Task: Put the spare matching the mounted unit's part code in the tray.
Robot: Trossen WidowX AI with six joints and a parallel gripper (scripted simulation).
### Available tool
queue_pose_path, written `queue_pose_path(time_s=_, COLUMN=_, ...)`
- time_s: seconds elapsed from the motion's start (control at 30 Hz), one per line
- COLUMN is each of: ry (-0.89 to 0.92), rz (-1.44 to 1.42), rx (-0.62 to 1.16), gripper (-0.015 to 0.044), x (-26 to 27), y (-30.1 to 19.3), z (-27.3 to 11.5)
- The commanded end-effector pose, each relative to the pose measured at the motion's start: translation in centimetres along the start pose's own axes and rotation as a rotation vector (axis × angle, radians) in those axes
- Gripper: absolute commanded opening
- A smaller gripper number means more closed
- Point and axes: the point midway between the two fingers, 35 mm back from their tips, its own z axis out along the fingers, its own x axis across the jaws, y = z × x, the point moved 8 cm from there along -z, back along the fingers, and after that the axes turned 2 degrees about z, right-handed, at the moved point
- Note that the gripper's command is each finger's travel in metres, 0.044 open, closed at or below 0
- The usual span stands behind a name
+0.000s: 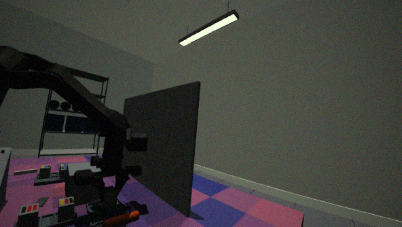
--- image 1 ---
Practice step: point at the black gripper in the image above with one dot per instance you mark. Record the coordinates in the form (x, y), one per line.
(111, 166)

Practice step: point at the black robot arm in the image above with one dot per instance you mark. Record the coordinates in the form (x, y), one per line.
(14, 73)

